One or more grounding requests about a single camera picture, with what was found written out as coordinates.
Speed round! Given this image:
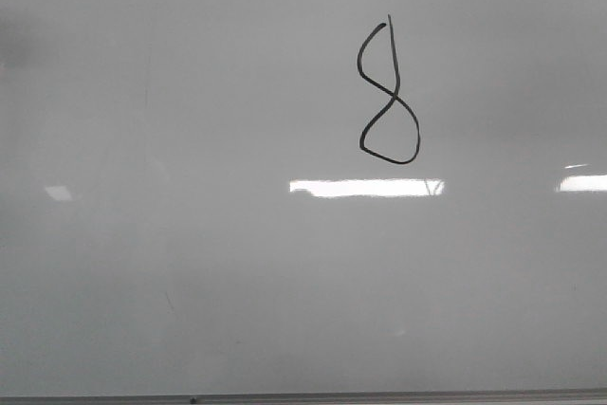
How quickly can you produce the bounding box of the white whiteboard with aluminium frame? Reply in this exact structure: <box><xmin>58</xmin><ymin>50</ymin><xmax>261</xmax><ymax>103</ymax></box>
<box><xmin>1</xmin><ymin>0</ymin><xmax>606</xmax><ymax>396</ymax></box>

